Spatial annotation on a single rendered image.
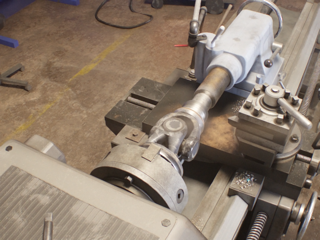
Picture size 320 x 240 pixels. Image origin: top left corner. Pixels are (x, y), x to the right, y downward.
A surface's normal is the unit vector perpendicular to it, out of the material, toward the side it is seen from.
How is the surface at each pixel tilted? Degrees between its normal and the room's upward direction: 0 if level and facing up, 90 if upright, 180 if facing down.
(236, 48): 0
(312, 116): 0
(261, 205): 90
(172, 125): 0
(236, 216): 36
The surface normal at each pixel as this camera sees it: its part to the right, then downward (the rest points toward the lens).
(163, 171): 0.47, -0.47
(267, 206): -0.46, 0.58
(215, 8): -0.13, 0.65
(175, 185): 0.73, -0.18
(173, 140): -0.06, -0.67
